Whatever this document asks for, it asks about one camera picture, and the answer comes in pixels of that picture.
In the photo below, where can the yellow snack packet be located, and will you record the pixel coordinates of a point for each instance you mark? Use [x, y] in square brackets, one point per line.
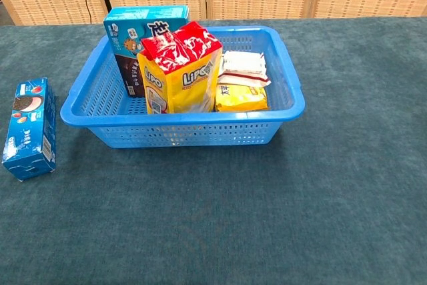
[240, 99]

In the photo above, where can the yellow red Lipo bag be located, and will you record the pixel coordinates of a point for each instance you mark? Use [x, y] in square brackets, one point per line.
[187, 88]

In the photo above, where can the white snack packet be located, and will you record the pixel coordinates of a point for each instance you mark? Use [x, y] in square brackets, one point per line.
[245, 64]

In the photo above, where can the wide blue cookie box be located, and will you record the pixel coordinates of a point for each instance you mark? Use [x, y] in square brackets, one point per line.
[126, 38]

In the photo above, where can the long blue Oreo box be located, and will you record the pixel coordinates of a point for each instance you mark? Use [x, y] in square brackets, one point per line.
[28, 138]

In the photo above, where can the blue plastic perforated basket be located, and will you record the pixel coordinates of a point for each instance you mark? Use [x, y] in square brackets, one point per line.
[180, 131]

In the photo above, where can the dark teal table mat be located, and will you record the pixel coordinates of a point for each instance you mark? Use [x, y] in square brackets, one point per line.
[233, 205]

